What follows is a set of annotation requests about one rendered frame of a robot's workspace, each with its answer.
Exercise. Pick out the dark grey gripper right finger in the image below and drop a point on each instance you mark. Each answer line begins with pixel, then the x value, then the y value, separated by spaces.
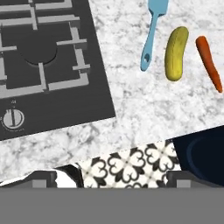
pixel 179 178

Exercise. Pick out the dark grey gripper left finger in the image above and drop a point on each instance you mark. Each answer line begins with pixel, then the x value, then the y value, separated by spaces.
pixel 43 178

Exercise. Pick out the orange carrot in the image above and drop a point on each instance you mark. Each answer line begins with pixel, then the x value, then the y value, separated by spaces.
pixel 208 62

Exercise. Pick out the yellow-green cucumber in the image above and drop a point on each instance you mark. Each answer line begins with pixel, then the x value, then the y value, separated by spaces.
pixel 176 54

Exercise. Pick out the light blue spatula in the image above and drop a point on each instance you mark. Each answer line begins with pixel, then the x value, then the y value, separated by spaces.
pixel 152 29

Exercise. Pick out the silver hob knob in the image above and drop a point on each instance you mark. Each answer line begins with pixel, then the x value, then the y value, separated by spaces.
pixel 12 119

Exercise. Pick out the dark grey gas hob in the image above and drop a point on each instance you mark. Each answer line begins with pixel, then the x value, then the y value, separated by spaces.
pixel 52 64

